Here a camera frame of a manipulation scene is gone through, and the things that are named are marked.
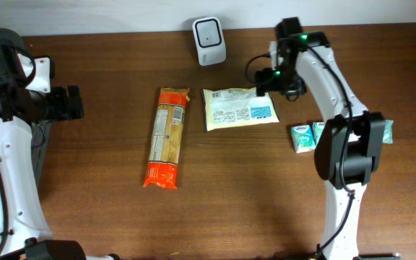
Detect blue white tissue packet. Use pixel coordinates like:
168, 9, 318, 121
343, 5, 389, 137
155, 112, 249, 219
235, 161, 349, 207
291, 125, 316, 153

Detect yellow wet wipes packet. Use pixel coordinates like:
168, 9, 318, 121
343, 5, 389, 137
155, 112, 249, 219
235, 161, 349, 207
202, 87, 280, 131

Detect teal snack packet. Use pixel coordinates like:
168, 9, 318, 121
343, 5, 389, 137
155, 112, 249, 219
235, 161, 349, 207
383, 120, 394, 144

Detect orange spaghetti packet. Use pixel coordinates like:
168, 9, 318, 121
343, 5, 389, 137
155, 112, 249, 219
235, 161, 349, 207
143, 87, 190, 189

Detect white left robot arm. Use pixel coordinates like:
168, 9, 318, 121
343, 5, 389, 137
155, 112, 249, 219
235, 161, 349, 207
0, 43, 89, 259

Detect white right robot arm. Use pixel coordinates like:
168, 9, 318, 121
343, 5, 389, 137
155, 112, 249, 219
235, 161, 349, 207
251, 17, 385, 259

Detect white barcode scanner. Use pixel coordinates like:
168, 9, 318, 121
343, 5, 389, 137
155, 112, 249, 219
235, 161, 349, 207
192, 17, 227, 66

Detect grey plastic basket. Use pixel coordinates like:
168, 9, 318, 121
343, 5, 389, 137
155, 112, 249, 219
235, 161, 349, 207
0, 29, 47, 215

